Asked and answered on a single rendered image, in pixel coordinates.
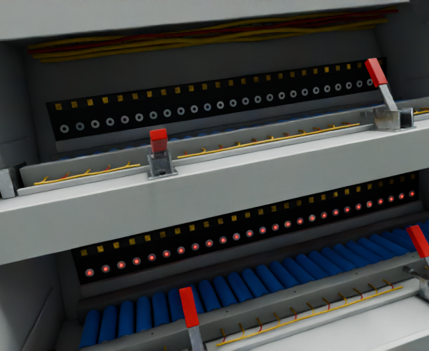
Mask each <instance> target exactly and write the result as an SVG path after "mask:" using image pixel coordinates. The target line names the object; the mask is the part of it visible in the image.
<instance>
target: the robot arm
mask: <svg viewBox="0 0 429 351"><path fill-rule="evenodd" d="M409 1H410V3H411V4H412V6H413V8H414V10H415V11H416V13H417V15H418V17H419V19H420V20H421V23H422V24H429V0H409Z"/></svg>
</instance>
